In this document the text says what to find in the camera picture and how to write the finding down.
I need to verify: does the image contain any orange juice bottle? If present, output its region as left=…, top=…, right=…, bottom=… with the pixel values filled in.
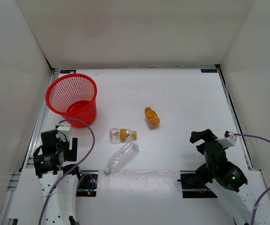
left=144, top=107, right=160, bottom=128

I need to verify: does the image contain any red mesh plastic bin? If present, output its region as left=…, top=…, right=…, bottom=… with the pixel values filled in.
left=45, top=73, right=97, bottom=128

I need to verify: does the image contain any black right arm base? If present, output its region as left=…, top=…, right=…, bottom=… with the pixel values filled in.
left=177, top=171, right=217, bottom=199

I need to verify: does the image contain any aluminium table frame rail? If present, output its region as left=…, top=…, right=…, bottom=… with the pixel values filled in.
left=0, top=68, right=58, bottom=221

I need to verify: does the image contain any clear bottle yellow label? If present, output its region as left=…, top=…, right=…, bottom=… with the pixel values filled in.
left=109, top=128, right=137, bottom=143

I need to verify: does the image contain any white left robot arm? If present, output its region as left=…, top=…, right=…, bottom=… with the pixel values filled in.
left=33, top=126, right=83, bottom=225

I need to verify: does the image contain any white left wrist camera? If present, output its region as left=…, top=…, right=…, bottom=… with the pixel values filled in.
left=56, top=123, right=71, bottom=142

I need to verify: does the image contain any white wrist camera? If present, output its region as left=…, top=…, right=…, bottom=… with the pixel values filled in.
left=56, top=123, right=71, bottom=142
left=216, top=131, right=237, bottom=149

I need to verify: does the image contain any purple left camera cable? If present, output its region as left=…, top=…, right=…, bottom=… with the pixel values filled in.
left=38, top=118, right=96, bottom=225

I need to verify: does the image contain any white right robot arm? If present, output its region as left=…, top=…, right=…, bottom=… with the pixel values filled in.
left=189, top=129, right=268, bottom=225

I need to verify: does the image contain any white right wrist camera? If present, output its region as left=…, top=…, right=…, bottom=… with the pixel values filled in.
left=216, top=131, right=237, bottom=149

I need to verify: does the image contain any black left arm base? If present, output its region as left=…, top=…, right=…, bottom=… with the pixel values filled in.
left=76, top=171, right=98, bottom=197

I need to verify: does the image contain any clear plastic bottle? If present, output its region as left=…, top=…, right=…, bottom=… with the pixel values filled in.
left=104, top=140, right=139, bottom=174

